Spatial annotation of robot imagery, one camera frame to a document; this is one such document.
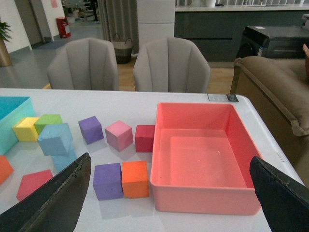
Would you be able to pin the purple foam block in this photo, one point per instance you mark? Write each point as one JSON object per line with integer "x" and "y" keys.
{"x": 107, "y": 182}
{"x": 91, "y": 129}

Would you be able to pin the dark red foam block far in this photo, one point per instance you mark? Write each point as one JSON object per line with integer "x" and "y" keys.
{"x": 144, "y": 138}

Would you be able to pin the grey chair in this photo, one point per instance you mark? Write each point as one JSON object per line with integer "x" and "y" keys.
{"x": 84, "y": 64}
{"x": 171, "y": 65}

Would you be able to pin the purple foam block near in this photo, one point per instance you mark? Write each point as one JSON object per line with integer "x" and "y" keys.
{"x": 107, "y": 182}

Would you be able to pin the green foam block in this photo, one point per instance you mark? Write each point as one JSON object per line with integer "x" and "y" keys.
{"x": 47, "y": 119}

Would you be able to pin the white pillar cabinet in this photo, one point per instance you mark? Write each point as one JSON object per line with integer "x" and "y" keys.
{"x": 156, "y": 19}

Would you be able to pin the orange foam block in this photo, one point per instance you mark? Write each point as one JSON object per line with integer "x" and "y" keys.
{"x": 5, "y": 169}
{"x": 135, "y": 182}

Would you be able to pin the right grey chair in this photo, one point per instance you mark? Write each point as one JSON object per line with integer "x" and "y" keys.
{"x": 171, "y": 65}

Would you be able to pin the left grey chair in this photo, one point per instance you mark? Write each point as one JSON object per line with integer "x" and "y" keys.
{"x": 84, "y": 64}

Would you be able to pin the teal plastic bin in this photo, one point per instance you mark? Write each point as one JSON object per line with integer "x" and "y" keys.
{"x": 12, "y": 110}

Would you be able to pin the light blue foam block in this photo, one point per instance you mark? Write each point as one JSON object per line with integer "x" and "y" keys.
{"x": 62, "y": 161}
{"x": 55, "y": 139}

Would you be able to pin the red fire cabinet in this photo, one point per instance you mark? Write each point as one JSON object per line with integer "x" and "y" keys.
{"x": 63, "y": 27}

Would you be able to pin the dark grey counter cabinet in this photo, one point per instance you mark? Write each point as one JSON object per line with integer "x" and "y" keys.
{"x": 217, "y": 32}

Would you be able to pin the potted plant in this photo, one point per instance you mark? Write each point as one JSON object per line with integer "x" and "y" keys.
{"x": 5, "y": 59}

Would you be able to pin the grey curtain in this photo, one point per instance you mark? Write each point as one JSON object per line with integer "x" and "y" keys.
{"x": 119, "y": 17}

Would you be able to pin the orange foam block right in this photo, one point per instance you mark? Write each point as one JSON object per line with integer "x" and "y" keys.
{"x": 135, "y": 182}

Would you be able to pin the orange foam block left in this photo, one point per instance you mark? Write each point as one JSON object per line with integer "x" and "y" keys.
{"x": 5, "y": 169}

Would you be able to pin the brown sofa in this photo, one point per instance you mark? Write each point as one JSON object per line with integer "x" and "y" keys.
{"x": 279, "y": 90}

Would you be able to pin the purple foam block far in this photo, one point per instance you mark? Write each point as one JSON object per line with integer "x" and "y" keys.
{"x": 91, "y": 129}

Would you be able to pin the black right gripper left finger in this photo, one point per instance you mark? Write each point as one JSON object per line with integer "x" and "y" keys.
{"x": 55, "y": 206}

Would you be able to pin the pink plastic bin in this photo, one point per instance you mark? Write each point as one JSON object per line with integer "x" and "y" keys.
{"x": 201, "y": 158}

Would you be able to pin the pink foam block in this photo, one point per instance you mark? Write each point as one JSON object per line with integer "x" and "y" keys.
{"x": 119, "y": 135}

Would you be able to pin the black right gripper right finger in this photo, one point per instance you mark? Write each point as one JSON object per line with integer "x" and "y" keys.
{"x": 284, "y": 201}

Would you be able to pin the woven basket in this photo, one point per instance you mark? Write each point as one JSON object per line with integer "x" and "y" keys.
{"x": 122, "y": 48}

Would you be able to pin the black appliance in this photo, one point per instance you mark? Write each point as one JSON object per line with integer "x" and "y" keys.
{"x": 273, "y": 42}

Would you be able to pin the table label sticker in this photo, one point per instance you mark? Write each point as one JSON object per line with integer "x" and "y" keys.
{"x": 222, "y": 97}

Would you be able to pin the yellow foam block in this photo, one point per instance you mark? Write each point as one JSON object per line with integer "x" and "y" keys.
{"x": 25, "y": 129}

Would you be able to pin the red foam block near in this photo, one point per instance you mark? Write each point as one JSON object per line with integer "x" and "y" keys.
{"x": 31, "y": 182}

